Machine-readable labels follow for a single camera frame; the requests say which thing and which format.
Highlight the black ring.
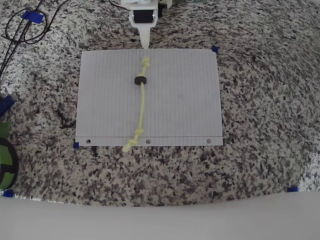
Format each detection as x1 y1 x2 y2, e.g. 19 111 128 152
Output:
134 74 148 86

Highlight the yellow knotted rope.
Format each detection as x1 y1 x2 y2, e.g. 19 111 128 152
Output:
121 56 151 154

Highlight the lined paper sheet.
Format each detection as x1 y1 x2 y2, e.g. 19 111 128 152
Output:
74 48 224 147

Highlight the green tape piece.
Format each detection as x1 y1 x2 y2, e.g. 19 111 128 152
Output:
0 121 11 139

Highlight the green and black round object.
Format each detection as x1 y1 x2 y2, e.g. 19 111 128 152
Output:
0 136 20 191

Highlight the white board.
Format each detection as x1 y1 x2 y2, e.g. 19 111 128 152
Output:
0 191 320 240

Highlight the servo wire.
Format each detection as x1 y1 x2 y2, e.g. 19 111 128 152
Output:
108 0 131 11

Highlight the looped black cable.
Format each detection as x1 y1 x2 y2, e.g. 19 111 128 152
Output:
4 0 71 46

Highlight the straight black cable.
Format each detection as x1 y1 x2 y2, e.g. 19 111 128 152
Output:
0 0 45 76

